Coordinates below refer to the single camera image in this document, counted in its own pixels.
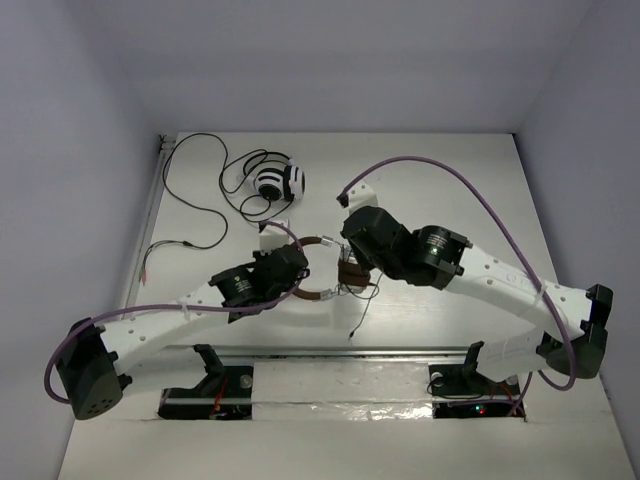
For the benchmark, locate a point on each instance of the brown silver headphones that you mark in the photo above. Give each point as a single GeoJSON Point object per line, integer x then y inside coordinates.
{"type": "Point", "coordinates": [352, 277]}

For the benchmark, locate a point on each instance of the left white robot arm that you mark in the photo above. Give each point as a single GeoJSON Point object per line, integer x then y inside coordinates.
{"type": "Point", "coordinates": [95, 361]}

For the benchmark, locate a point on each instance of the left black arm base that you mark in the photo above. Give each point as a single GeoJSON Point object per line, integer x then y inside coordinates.
{"type": "Point", "coordinates": [223, 394]}

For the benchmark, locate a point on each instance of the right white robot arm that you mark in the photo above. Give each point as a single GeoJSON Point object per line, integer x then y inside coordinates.
{"type": "Point", "coordinates": [569, 333]}

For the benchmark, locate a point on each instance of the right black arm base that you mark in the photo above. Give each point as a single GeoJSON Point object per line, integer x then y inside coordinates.
{"type": "Point", "coordinates": [458, 391]}

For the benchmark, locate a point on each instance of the white black headphones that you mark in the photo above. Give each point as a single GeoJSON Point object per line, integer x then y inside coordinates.
{"type": "Point", "coordinates": [274, 176]}

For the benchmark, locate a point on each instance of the silver foil strip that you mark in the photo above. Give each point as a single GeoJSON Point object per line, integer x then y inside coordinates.
{"type": "Point", "coordinates": [340, 391]}

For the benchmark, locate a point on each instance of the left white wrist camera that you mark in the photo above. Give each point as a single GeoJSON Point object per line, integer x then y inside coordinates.
{"type": "Point", "coordinates": [271, 237]}

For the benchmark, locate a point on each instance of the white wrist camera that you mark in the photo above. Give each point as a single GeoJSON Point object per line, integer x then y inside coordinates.
{"type": "Point", "coordinates": [358, 196]}
{"type": "Point", "coordinates": [271, 237]}

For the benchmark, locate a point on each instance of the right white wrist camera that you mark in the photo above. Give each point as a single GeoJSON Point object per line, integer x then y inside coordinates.
{"type": "Point", "coordinates": [358, 196]}

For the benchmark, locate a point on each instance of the aluminium rail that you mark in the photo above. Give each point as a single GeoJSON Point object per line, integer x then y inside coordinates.
{"type": "Point", "coordinates": [340, 351]}

